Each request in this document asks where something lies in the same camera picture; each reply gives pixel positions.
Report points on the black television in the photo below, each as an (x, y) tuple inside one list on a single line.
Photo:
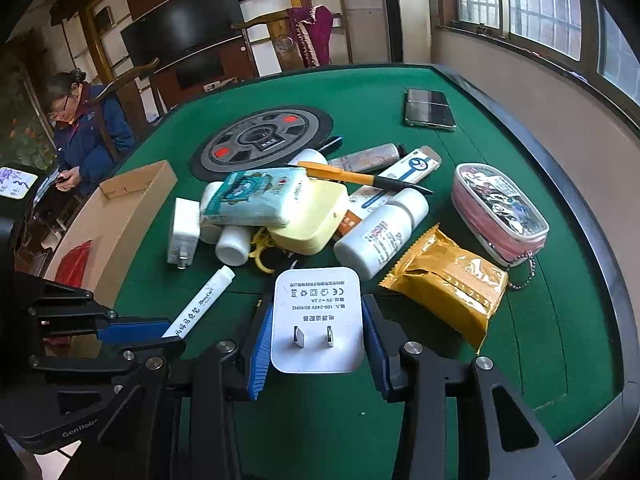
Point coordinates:
[(180, 25)]

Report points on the white sign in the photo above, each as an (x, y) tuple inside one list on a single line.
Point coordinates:
[(15, 182)]

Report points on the small white bottle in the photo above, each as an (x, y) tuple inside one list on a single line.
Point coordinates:
[(232, 247)]

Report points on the white bottle red label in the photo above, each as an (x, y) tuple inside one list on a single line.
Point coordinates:
[(210, 232)]

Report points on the round table control panel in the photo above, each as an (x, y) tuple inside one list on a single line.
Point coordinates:
[(260, 135)]

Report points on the white ointment tube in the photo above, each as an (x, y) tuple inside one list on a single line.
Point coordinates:
[(200, 305)]

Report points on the white power adapter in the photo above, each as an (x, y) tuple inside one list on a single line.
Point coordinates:
[(317, 310)]

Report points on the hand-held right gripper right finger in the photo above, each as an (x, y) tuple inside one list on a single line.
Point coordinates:
[(377, 355)]

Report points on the large white bottle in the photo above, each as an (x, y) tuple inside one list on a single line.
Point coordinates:
[(375, 240)]

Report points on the red packet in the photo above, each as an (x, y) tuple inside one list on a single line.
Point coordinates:
[(75, 265)]

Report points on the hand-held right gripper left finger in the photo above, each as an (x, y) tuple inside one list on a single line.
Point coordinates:
[(257, 355)]

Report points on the purple cloth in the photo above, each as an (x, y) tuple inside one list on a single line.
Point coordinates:
[(312, 35)]

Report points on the pale yellow case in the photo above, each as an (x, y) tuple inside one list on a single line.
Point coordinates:
[(310, 215)]

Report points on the gold snack packet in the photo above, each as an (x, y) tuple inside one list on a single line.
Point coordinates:
[(445, 285)]

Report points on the wooden chair with cloth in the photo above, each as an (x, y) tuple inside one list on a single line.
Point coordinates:
[(260, 21)]

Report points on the silver tube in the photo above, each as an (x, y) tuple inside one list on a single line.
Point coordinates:
[(370, 157)]

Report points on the small black screen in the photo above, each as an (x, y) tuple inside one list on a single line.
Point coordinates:
[(200, 70)]

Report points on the wooden armchair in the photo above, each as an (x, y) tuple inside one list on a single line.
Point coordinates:
[(142, 67)]

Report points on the window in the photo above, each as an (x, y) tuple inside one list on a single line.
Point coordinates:
[(540, 0)]

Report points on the white blue long box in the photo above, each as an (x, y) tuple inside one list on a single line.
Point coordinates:
[(415, 165)]

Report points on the pink clear pouch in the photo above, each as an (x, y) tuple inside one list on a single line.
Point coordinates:
[(500, 205)]

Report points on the teal tissue pack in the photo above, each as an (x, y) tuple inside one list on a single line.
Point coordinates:
[(250, 197)]

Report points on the black smartphone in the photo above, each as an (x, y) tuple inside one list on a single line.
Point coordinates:
[(430, 107)]

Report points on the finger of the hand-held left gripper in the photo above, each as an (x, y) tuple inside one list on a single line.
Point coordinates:
[(130, 331), (100, 362)]

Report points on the black marker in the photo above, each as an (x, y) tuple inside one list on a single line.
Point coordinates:
[(330, 145)]

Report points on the small orange box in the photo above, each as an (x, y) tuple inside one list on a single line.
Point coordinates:
[(349, 224)]

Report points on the cardboard box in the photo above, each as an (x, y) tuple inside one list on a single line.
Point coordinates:
[(135, 195)]

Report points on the white charger plug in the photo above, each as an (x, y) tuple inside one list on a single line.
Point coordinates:
[(184, 225)]

